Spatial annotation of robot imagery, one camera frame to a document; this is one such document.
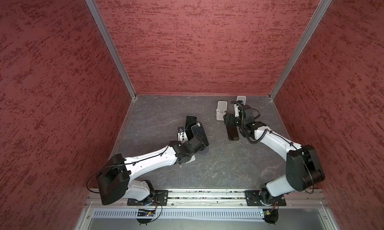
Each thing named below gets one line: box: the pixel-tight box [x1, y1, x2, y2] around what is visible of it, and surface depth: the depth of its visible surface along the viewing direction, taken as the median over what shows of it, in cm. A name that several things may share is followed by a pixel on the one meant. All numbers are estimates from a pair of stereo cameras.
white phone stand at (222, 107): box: [216, 101, 228, 121], surface depth 105 cm
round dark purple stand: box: [199, 146, 210, 154], surface depth 92 cm
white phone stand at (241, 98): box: [236, 95, 247, 106], surface depth 108 cm
